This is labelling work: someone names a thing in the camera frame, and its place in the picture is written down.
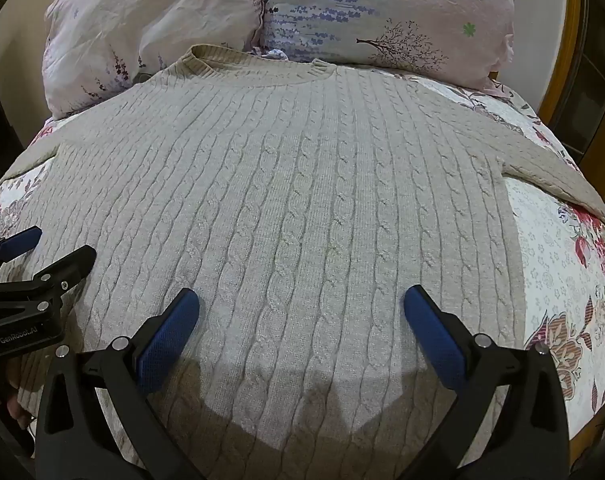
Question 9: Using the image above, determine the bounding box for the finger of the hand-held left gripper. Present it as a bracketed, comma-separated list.
[0, 226, 44, 277]
[0, 245, 98, 311]

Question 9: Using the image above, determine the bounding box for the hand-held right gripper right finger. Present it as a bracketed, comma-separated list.
[393, 284, 571, 480]

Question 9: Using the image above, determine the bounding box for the wooden bed frame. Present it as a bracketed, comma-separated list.
[489, 0, 605, 196]

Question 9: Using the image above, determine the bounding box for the person's left hand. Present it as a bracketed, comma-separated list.
[5, 360, 36, 428]

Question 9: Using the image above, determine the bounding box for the pink floral pillow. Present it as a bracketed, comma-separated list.
[41, 0, 269, 121]

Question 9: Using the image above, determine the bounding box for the beige cable-knit sweater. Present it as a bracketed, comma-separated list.
[0, 44, 605, 480]

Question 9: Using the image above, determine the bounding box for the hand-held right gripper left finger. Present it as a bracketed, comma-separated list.
[35, 288, 206, 480]

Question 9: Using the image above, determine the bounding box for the lavender print pillow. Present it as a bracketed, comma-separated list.
[255, 0, 538, 98]

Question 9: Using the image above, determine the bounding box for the floral quilted bedspread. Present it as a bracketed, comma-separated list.
[0, 72, 605, 480]

